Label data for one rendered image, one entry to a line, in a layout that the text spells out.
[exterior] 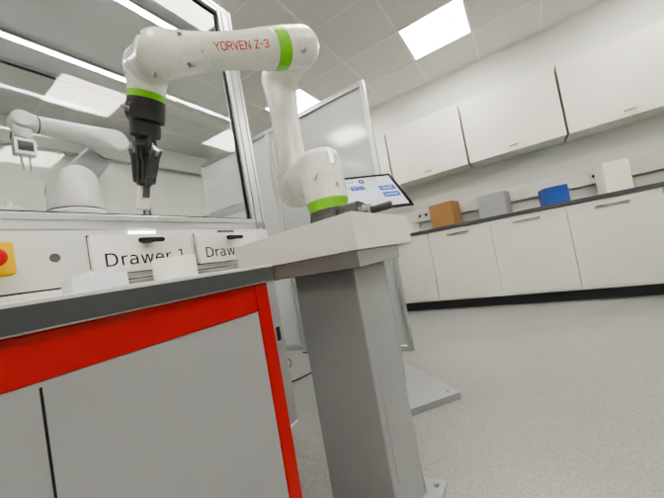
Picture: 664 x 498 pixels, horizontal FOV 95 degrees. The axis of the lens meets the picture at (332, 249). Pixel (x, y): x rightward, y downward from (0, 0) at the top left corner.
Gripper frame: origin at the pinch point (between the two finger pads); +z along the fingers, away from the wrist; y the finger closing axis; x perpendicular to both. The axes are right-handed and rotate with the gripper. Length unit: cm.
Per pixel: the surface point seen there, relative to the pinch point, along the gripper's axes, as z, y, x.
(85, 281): 14.2, 28.0, -23.9
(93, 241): 12.8, -3.9, -10.5
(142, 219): 7.2, -7.5, 3.8
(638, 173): -69, 182, 361
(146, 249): 15.7, -2.9, 2.8
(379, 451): 56, 72, 22
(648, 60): -159, 164, 330
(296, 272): 14.9, 42.8, 18.2
